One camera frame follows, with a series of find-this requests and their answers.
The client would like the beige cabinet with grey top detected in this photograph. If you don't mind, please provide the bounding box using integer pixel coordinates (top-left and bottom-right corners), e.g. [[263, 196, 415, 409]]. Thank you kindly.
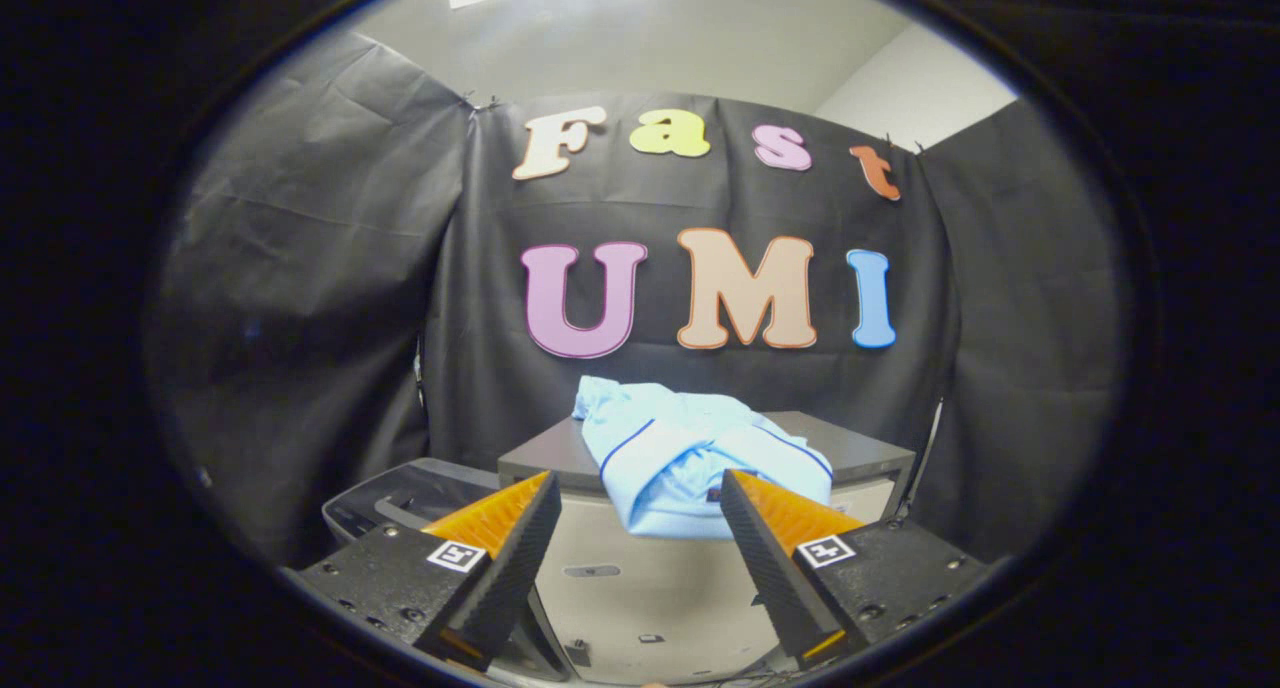
[[497, 411, 916, 685]]

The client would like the dark grey washing machine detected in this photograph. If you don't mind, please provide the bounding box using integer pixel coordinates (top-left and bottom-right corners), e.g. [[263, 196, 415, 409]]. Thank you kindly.
[[322, 457, 571, 683]]

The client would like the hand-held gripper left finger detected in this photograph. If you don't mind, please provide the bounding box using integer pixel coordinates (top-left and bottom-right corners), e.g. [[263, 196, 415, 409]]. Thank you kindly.
[[283, 471, 564, 672]]

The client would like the black backdrop cloth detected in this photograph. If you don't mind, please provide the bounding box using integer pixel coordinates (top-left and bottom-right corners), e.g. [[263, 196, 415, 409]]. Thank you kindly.
[[145, 30, 1126, 569]]

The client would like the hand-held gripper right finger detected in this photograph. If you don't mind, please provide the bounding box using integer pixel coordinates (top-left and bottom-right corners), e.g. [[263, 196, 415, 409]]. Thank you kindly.
[[719, 469, 991, 669]]

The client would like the light blue shirt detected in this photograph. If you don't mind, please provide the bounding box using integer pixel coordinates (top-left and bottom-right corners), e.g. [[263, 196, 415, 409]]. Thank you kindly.
[[573, 375, 834, 540]]

